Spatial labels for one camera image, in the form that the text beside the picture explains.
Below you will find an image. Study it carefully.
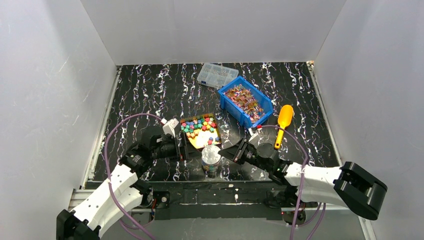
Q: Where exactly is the clear plastic jar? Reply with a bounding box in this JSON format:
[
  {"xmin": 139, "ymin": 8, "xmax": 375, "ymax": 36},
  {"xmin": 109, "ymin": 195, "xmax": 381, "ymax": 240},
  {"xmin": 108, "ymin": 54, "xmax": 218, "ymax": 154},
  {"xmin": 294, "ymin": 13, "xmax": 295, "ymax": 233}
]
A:
[{"xmin": 201, "ymin": 159, "xmax": 221, "ymax": 178}]

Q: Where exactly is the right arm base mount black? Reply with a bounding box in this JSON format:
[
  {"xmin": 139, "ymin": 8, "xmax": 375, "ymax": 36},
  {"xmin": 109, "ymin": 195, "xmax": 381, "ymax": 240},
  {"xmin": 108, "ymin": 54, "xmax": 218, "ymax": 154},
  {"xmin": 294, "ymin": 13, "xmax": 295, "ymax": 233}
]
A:
[{"xmin": 263, "ymin": 190, "xmax": 306, "ymax": 225}]

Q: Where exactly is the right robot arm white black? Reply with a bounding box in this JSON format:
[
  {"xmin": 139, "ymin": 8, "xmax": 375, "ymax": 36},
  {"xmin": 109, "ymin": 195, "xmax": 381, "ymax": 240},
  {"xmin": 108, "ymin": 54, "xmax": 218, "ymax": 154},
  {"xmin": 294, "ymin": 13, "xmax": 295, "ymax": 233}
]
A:
[{"xmin": 218, "ymin": 138, "xmax": 388, "ymax": 221}]

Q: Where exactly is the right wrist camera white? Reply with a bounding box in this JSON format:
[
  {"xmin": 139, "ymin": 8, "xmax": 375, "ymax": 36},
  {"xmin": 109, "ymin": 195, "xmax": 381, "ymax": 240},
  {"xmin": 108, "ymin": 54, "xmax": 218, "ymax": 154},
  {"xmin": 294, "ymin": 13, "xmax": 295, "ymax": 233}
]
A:
[{"xmin": 248, "ymin": 125, "xmax": 263, "ymax": 145}]

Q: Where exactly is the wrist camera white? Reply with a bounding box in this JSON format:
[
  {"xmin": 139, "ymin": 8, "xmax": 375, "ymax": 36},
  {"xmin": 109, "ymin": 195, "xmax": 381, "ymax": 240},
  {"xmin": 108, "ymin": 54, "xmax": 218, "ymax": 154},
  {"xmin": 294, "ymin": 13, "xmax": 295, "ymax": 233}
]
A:
[
  {"xmin": 248, "ymin": 125, "xmax": 263, "ymax": 145},
  {"xmin": 160, "ymin": 118, "xmax": 180, "ymax": 138}
]

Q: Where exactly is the yellow plastic scoop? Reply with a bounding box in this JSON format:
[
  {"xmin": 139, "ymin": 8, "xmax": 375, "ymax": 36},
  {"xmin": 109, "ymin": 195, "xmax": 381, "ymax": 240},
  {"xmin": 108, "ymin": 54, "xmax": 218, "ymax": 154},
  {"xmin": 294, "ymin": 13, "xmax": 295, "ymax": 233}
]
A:
[{"xmin": 274, "ymin": 104, "xmax": 294, "ymax": 150}]

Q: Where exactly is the blue bin of lollipops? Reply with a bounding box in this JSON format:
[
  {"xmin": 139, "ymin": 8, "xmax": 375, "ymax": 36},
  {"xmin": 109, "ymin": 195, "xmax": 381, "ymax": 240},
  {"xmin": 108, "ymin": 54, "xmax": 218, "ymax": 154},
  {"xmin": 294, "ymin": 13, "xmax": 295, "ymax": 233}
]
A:
[{"xmin": 218, "ymin": 76, "xmax": 274, "ymax": 129}]

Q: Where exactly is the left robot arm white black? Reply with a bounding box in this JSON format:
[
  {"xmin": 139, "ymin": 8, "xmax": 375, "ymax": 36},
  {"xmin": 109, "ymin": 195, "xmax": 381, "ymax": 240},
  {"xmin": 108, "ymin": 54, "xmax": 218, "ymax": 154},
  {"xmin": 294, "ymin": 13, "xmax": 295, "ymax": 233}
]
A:
[{"xmin": 56, "ymin": 134, "xmax": 202, "ymax": 240}]

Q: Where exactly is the tin tray of star candies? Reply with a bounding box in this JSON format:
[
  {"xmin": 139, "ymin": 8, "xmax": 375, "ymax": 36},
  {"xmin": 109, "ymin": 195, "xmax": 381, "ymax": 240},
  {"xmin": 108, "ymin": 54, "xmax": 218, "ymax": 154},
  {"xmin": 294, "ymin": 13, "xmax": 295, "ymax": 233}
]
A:
[{"xmin": 179, "ymin": 113, "xmax": 222, "ymax": 150}]

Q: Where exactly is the white round jar lid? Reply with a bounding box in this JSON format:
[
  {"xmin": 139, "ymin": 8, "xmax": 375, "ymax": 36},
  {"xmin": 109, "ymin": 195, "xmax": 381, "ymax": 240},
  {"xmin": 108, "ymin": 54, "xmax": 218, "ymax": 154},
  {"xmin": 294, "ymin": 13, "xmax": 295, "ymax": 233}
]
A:
[{"xmin": 201, "ymin": 145, "xmax": 221, "ymax": 165}]

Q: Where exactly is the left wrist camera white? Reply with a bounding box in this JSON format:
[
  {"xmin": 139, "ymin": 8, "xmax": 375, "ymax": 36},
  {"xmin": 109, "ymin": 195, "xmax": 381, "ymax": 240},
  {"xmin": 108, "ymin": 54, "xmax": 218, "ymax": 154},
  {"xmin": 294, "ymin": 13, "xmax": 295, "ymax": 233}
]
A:
[{"xmin": 160, "ymin": 118, "xmax": 180, "ymax": 138}]

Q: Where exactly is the aluminium frame rail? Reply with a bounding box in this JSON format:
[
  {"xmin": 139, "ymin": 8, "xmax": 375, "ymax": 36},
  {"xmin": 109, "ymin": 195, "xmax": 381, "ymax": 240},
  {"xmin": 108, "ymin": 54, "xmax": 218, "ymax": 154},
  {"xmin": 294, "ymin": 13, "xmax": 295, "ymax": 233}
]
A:
[{"xmin": 68, "ymin": 185, "xmax": 362, "ymax": 212}]

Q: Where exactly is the clear plastic compartment box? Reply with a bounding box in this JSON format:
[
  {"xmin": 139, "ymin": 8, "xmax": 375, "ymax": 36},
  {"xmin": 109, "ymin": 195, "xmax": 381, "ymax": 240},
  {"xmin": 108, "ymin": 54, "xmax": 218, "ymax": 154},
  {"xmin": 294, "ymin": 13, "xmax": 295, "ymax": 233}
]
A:
[{"xmin": 197, "ymin": 63, "xmax": 239, "ymax": 90}]

